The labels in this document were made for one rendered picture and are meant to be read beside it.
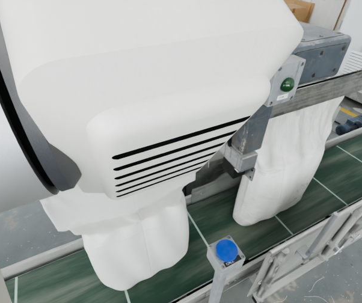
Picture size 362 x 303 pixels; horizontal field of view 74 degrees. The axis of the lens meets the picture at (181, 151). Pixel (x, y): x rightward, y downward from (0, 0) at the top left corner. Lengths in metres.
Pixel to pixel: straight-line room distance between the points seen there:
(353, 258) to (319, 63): 1.50
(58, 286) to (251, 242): 0.90
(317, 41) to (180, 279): 1.01
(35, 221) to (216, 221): 1.31
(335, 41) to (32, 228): 1.96
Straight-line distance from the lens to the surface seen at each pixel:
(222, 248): 0.73
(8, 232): 2.11
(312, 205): 1.59
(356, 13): 3.64
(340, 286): 1.84
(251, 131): 0.63
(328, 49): 0.70
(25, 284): 1.37
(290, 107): 0.99
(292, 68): 0.54
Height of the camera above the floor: 1.50
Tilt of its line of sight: 40 degrees down
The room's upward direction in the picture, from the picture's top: straight up
